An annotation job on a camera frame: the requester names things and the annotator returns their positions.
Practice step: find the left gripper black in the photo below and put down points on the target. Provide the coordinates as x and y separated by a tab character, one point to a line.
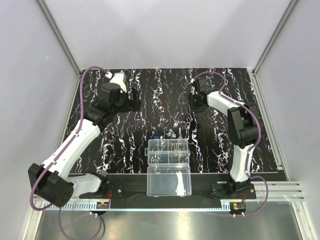
135	99

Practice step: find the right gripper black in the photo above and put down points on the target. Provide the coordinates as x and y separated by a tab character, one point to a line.
194	106

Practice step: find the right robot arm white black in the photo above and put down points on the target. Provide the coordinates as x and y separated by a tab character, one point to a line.
243	129

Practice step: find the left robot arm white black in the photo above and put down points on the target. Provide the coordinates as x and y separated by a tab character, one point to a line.
51	180

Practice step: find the black marbled table mat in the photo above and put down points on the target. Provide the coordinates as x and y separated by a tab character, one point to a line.
163	92

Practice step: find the clear plastic organizer box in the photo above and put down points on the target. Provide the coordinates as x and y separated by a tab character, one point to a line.
168	171

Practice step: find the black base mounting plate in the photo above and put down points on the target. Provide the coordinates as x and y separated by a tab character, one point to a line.
207	190

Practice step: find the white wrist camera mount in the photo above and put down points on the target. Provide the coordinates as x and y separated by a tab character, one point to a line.
120	79

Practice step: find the right aluminium frame post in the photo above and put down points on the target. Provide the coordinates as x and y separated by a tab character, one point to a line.
276	33

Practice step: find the aluminium frame post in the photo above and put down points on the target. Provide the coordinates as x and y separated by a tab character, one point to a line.
58	35
276	33

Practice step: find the white slotted cable duct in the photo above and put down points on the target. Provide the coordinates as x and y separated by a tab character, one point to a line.
112	206

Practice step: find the aluminium rail right side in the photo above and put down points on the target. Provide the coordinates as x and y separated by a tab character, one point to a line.
277	191

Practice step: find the left aluminium frame post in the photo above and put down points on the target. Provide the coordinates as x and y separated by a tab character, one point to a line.
58	35

